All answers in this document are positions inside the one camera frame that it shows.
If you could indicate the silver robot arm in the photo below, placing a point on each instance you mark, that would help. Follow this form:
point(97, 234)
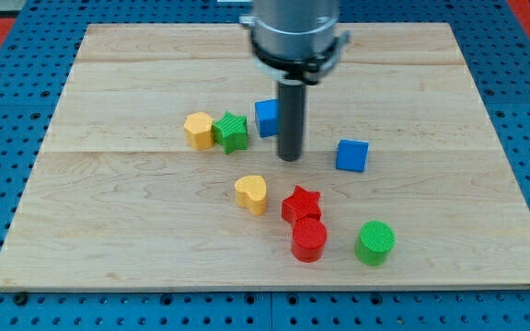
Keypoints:
point(295, 42)

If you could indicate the wooden board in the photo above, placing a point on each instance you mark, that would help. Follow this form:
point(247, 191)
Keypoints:
point(117, 200)

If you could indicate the yellow heart block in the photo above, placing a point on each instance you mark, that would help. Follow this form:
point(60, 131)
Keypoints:
point(251, 194)

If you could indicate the green star block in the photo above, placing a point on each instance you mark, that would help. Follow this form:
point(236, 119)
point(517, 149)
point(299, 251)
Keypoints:
point(231, 131)

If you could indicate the red star block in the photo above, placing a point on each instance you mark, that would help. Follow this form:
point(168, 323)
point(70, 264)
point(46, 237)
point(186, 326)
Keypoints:
point(302, 203)

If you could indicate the blue block behind rod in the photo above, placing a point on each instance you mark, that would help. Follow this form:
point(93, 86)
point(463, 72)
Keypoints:
point(266, 117)

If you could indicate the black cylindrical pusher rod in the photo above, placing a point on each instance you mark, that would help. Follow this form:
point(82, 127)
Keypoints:
point(291, 121)

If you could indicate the yellow hexagon block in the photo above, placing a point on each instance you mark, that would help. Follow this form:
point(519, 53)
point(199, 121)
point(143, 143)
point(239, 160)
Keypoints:
point(198, 128)

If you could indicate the red cylinder block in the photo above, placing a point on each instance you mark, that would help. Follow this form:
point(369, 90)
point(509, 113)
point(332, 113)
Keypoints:
point(309, 237)

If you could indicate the blue cube block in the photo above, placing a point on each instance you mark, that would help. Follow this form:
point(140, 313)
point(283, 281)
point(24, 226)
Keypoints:
point(352, 155)

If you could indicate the green cylinder block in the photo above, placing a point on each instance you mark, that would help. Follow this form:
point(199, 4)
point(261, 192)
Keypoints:
point(374, 243)

